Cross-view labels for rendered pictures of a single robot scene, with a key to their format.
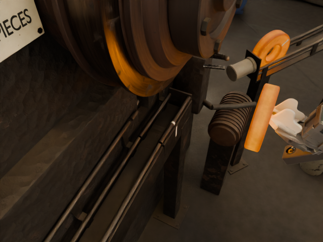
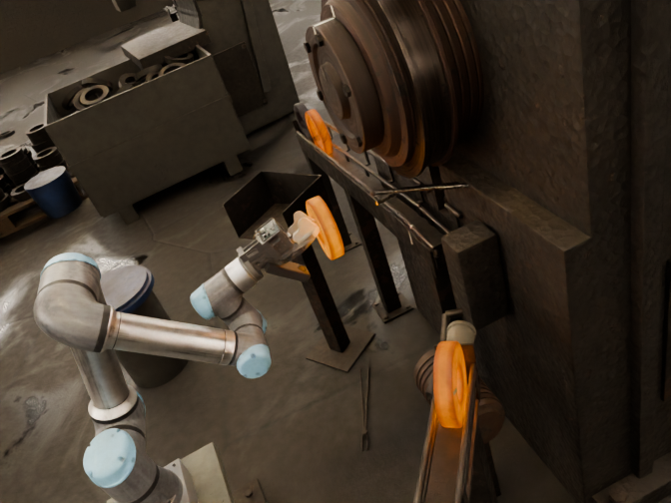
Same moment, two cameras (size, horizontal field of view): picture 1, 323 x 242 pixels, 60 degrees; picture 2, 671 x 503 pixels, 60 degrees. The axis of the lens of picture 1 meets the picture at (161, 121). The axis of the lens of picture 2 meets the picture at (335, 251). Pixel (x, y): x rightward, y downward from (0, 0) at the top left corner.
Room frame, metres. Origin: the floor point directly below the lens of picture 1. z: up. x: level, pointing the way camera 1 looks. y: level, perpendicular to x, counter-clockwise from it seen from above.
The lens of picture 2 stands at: (1.38, -0.89, 1.54)
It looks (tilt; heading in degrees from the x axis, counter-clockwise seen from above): 34 degrees down; 145
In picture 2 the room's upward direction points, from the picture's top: 20 degrees counter-clockwise
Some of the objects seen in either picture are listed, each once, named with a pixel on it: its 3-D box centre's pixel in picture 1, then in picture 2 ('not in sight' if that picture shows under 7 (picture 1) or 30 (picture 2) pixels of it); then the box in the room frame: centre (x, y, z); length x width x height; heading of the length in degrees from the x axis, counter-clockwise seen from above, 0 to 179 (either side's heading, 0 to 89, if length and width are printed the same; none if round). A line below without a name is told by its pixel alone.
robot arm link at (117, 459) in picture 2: not in sight; (119, 462); (0.23, -0.87, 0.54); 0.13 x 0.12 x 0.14; 150
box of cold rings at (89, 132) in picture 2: not in sight; (148, 125); (-2.24, 0.61, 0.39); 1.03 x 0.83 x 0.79; 67
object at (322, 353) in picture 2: not in sight; (307, 274); (-0.04, -0.04, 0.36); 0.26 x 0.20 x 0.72; 8
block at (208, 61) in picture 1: (191, 79); (477, 275); (0.74, -0.10, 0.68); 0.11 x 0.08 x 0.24; 63
